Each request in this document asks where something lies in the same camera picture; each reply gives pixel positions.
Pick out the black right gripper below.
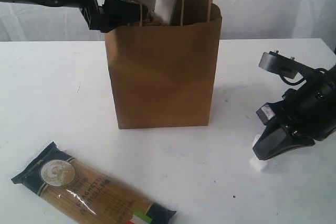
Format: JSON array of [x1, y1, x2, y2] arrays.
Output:
[[253, 67, 335, 160]]

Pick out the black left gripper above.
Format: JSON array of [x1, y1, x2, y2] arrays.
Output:
[[80, 0, 147, 33]]

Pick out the spaghetti packet dark blue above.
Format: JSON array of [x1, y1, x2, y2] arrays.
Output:
[[12, 142, 176, 223]]

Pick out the brown paper bag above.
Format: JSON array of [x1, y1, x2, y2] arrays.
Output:
[[104, 0, 222, 129]]

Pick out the white backdrop curtain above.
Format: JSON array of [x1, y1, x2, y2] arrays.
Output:
[[1, 0, 335, 48]]

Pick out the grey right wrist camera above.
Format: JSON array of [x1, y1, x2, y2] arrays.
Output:
[[258, 51, 305, 86]]

